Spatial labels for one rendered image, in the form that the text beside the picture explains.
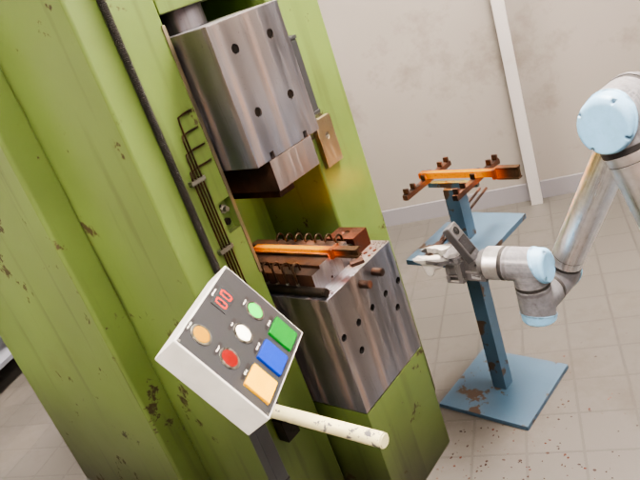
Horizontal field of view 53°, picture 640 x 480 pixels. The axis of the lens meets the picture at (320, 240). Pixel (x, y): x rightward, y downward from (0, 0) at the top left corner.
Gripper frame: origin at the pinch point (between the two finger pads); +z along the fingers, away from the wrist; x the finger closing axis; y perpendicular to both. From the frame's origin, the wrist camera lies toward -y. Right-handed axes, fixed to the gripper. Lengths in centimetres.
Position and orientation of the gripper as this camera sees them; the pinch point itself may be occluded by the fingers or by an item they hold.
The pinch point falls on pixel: (420, 253)
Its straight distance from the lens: 184.6
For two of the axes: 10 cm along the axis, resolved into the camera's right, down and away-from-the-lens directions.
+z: -7.6, -0.2, 6.5
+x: 5.7, -4.9, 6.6
